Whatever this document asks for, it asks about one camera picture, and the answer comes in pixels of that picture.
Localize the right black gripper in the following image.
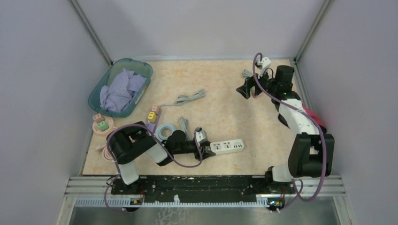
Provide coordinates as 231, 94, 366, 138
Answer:
237, 67, 278, 99

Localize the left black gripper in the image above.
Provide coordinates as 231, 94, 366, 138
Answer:
173, 140, 216, 161

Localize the white power strip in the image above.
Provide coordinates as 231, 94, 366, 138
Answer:
210, 139, 245, 155

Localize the purple power strip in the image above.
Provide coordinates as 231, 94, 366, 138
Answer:
145, 105, 162, 133

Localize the yellow plug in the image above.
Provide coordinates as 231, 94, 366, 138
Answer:
147, 112, 157, 123

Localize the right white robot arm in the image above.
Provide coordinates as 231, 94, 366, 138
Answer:
236, 66, 335, 193

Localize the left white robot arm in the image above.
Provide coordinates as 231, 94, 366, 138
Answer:
106, 121, 215, 194

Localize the pink round socket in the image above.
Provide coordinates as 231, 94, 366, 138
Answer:
92, 117, 116, 137

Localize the red and black cloth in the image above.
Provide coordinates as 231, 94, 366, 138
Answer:
278, 105, 327, 133

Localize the purple cloth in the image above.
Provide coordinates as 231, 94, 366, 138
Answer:
99, 69, 146, 113

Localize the teal plastic basin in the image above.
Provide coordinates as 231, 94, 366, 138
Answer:
88, 58, 153, 118

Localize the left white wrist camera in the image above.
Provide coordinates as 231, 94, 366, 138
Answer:
194, 127, 207, 144

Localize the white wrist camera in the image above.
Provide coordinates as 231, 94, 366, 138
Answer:
194, 127, 207, 144
255, 57, 271, 78

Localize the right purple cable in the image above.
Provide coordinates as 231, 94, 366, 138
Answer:
252, 52, 327, 213

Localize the purple cable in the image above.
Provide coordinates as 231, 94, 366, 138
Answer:
252, 52, 327, 213
103, 124, 204, 214

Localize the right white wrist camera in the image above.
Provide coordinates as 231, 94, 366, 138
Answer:
255, 57, 271, 78

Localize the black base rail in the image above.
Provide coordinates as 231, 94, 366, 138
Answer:
111, 175, 294, 203

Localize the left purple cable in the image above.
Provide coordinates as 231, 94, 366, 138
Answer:
103, 124, 204, 214

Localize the pink coiled cable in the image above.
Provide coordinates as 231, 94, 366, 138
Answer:
95, 144, 116, 162

